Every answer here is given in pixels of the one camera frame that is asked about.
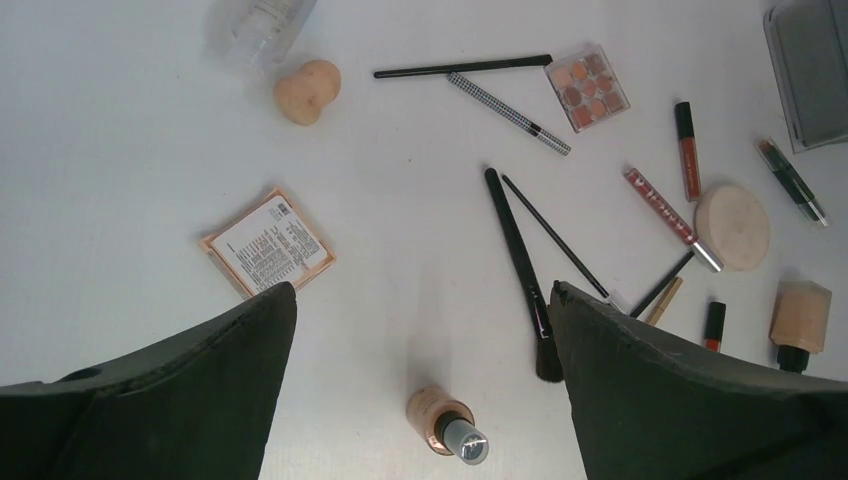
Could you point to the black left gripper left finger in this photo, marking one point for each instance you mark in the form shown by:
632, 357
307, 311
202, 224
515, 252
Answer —
197, 405

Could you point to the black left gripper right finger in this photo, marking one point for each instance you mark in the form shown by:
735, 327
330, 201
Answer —
647, 404

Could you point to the clear acrylic makeup organizer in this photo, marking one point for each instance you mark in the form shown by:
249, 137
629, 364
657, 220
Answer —
808, 46

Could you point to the gold slim pencil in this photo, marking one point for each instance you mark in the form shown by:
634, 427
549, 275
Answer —
664, 301

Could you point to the large black powder brush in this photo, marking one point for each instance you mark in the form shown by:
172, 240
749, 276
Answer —
548, 366

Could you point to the red black liquid lipstick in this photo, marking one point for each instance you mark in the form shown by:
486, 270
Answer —
714, 327

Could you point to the thin black angled brush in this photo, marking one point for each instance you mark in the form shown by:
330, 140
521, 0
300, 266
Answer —
607, 296

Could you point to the black slim liner brush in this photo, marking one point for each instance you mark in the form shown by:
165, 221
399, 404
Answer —
664, 282

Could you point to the beige foundation bottle black cap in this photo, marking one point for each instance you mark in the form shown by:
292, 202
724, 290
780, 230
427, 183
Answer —
799, 324

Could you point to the orange square powder compact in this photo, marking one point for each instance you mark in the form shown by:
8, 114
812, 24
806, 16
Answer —
269, 243

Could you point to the peach foundation bottle silver pump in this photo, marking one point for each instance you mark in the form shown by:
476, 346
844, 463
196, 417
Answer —
447, 425

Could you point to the round beige powder puff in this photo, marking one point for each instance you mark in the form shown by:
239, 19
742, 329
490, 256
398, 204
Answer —
734, 225

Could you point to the red glitter lip gloss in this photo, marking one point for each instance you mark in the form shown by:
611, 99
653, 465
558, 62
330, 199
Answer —
673, 220

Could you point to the orange-red lip gloss tube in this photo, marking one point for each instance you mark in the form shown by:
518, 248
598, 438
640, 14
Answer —
688, 151

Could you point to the dark green lipstick pencil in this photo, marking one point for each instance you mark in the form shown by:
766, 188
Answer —
792, 183

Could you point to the nine-pan eyeshadow palette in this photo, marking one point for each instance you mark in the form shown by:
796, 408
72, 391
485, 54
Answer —
587, 87

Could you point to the beige beauty blender sponge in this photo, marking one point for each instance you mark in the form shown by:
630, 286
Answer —
302, 96

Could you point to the checkered eyeliner pencil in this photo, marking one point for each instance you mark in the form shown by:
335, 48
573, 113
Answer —
509, 113

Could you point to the clear plastic bottle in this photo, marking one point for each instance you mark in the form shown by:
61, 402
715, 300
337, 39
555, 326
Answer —
255, 36

